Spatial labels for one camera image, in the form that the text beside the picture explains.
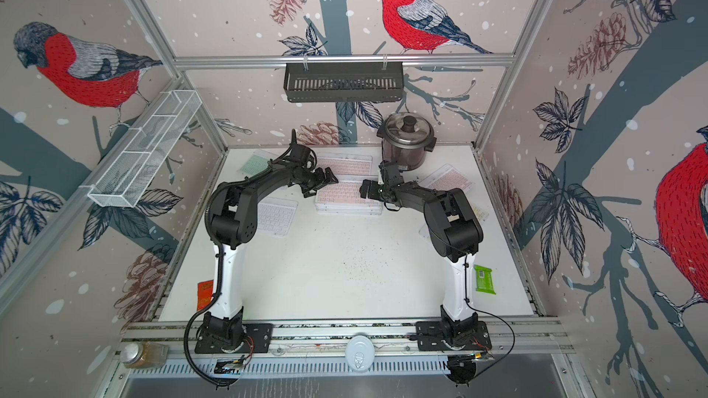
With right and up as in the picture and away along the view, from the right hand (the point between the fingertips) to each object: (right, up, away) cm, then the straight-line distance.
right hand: (371, 188), depth 104 cm
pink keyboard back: (-11, +10, +11) cm, 18 cm away
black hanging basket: (-11, +42, +3) cm, 44 cm away
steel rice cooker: (+13, +19, -4) cm, 23 cm away
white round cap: (-4, -38, -36) cm, 53 cm away
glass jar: (-56, -37, -40) cm, 78 cm away
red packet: (-51, -30, -22) cm, 64 cm away
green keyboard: (-49, +9, +11) cm, 51 cm away
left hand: (-14, +3, -1) cm, 14 cm away
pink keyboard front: (-10, -3, -3) cm, 11 cm away
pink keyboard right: (+31, +4, +7) cm, 32 cm away
